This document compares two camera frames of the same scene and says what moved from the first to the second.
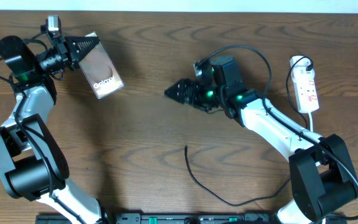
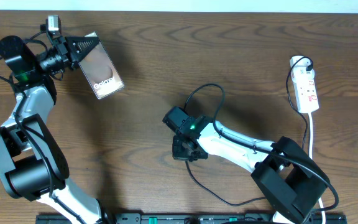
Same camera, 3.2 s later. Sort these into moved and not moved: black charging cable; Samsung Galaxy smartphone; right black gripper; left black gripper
Moved: right black gripper
Not moved: Samsung Galaxy smartphone; left black gripper; black charging cable
